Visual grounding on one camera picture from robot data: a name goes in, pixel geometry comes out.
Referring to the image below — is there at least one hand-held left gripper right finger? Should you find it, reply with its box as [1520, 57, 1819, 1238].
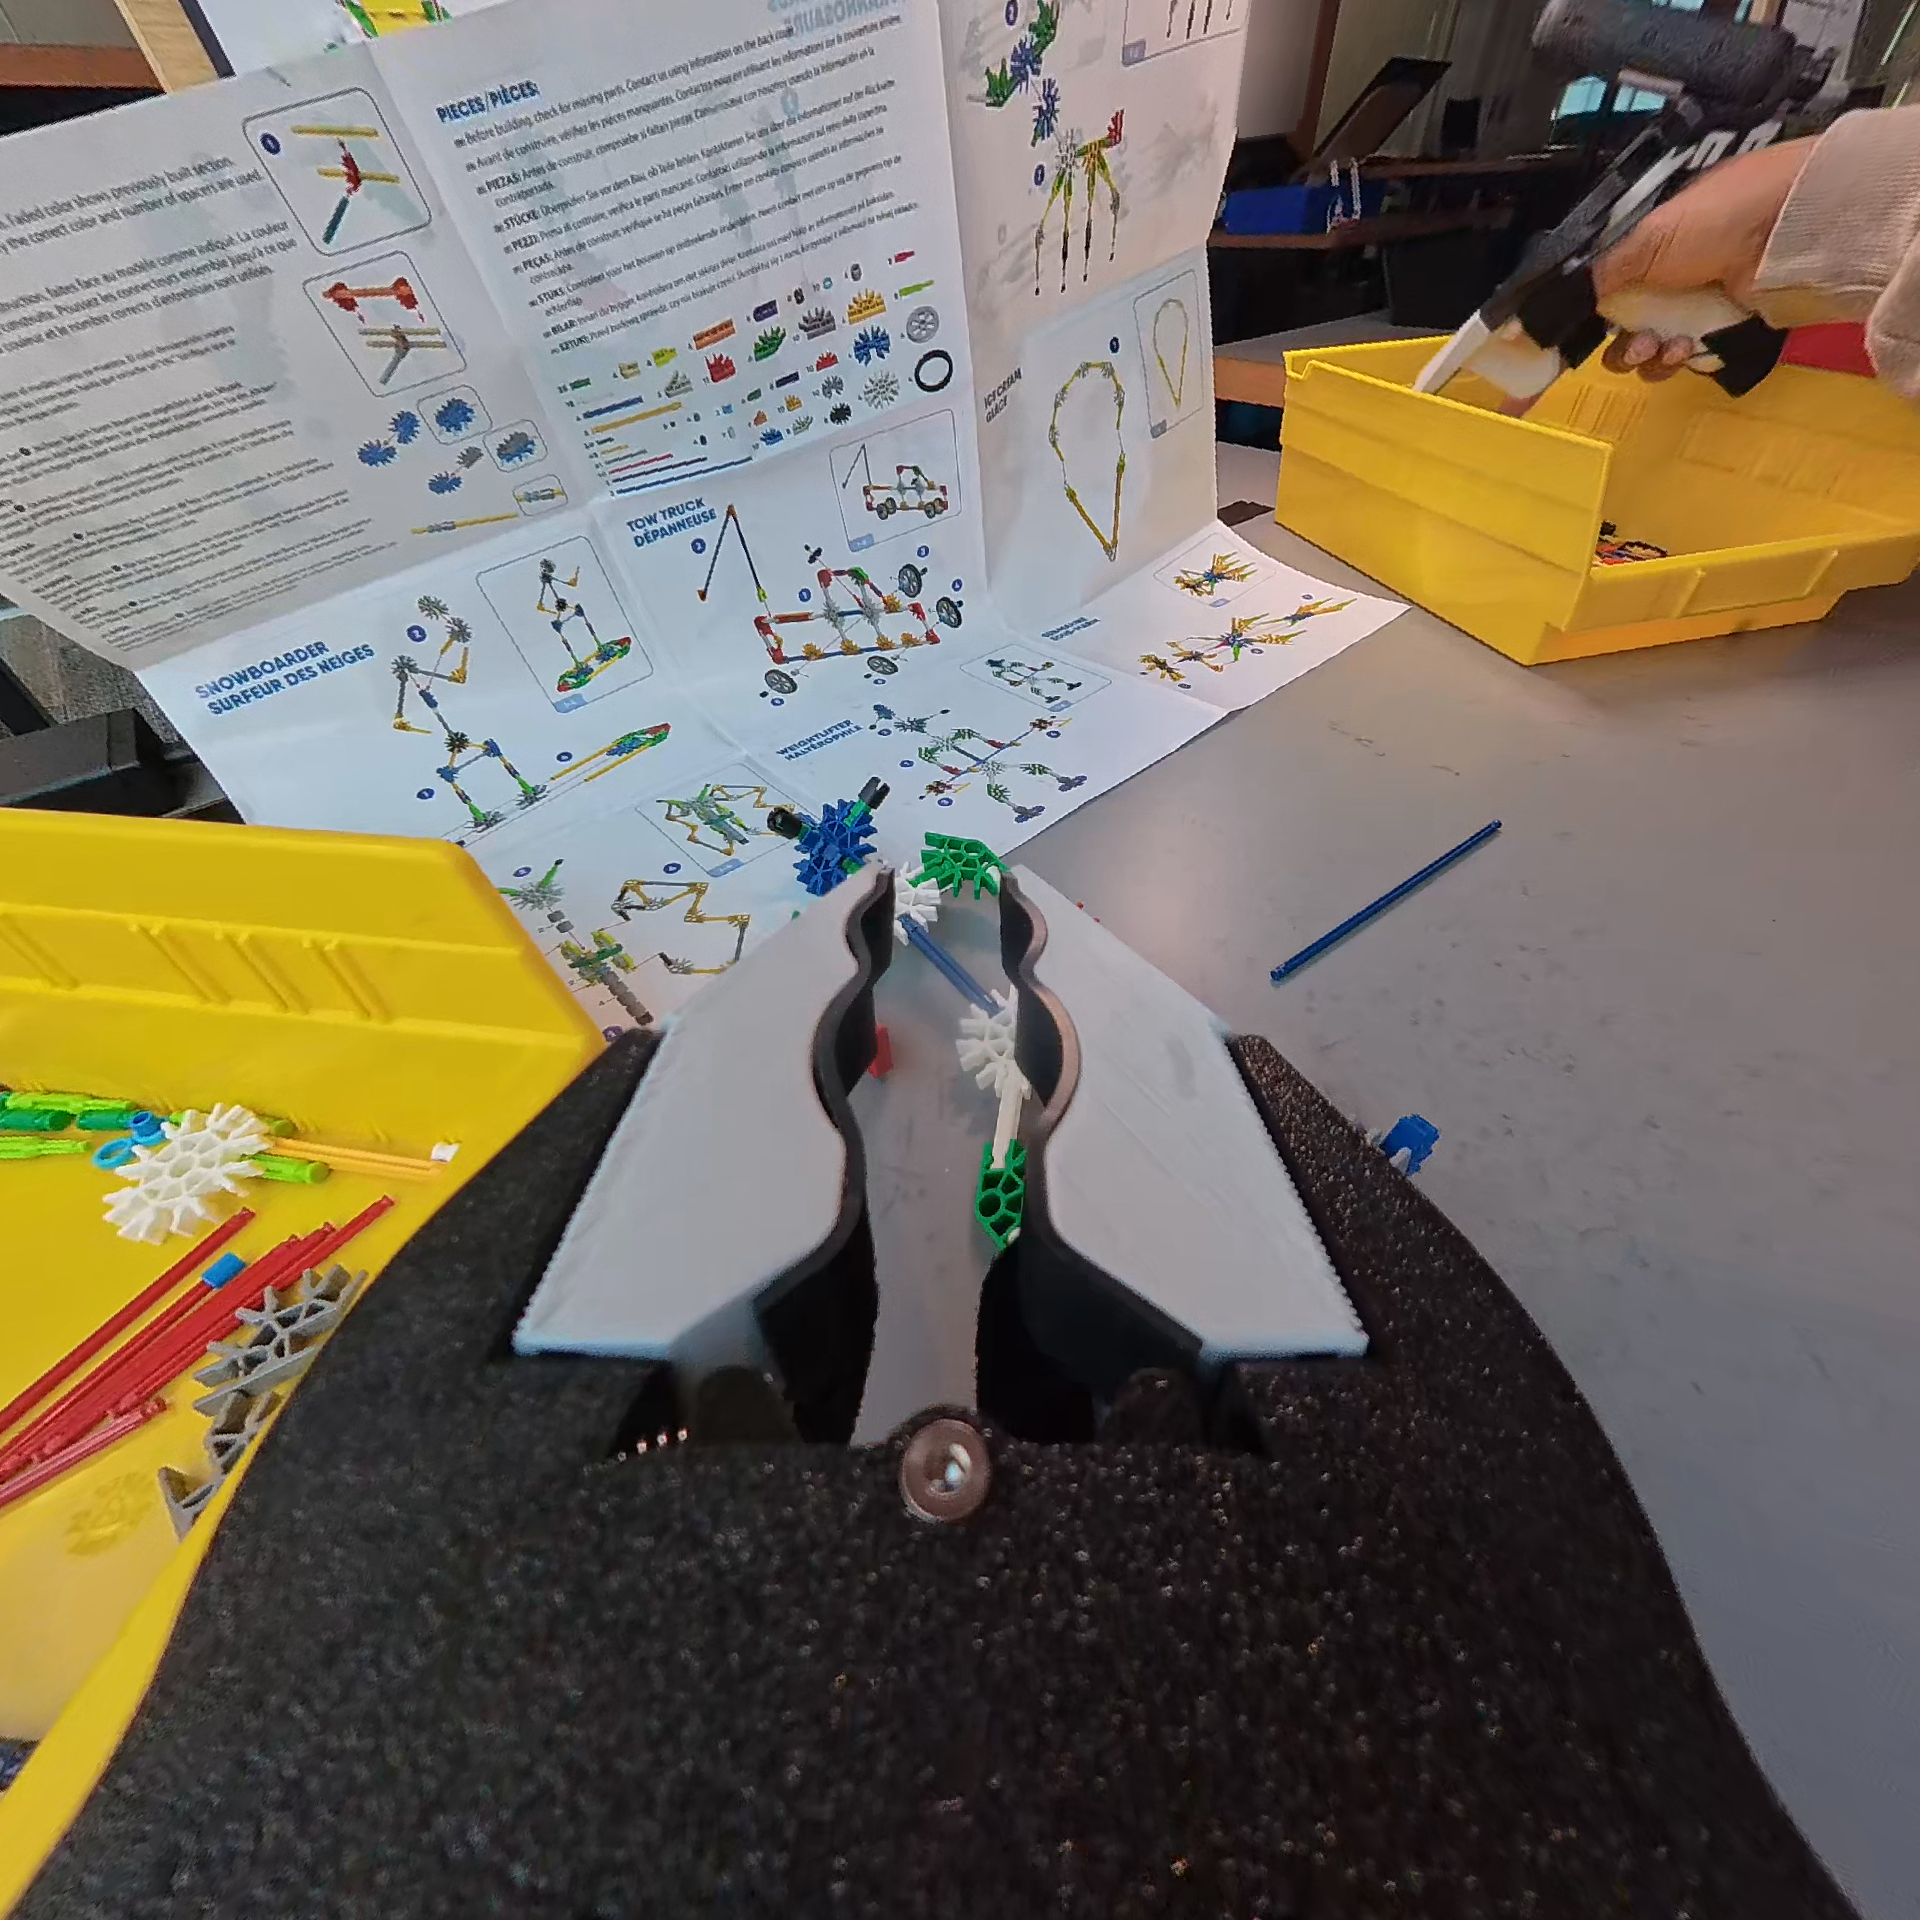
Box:
[976, 867, 1369, 1424]

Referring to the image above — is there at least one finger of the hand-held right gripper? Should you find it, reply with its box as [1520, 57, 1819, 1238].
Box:
[1416, 292, 1549, 401]
[1477, 322, 1599, 418]

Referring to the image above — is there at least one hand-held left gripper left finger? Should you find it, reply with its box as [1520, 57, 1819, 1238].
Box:
[513, 863, 897, 1441]

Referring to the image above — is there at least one yellow bin with dark parts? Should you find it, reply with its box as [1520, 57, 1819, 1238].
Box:
[1276, 307, 1920, 666]

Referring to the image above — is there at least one thin blue rod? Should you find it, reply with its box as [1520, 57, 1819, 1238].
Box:
[1271, 822, 1503, 986]

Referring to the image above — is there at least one colourful construction toy figure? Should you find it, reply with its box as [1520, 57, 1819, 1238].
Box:
[767, 780, 1441, 1255]

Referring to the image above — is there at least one person's right hand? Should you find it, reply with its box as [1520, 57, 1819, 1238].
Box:
[1593, 138, 1823, 380]

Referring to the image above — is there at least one wooden shelf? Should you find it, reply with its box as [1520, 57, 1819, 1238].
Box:
[1206, 211, 1517, 250]

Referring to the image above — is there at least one yellow rod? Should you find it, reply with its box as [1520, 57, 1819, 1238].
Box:
[270, 1136, 459, 1179]

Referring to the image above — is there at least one grey connector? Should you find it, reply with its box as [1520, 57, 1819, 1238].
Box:
[239, 1267, 368, 1360]
[195, 1343, 324, 1419]
[158, 1410, 272, 1539]

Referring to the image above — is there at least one loose white snowflake connector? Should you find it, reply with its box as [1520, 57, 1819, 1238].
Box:
[102, 1105, 272, 1243]

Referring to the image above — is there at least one yellow bin with red rods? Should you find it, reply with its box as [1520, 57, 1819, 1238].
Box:
[0, 807, 607, 1802]

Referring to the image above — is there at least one bundle of red rods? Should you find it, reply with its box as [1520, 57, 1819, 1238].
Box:
[0, 1199, 395, 1510]

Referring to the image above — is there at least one folded paper instruction sheet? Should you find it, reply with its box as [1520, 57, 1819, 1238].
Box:
[0, 0, 1413, 1051]

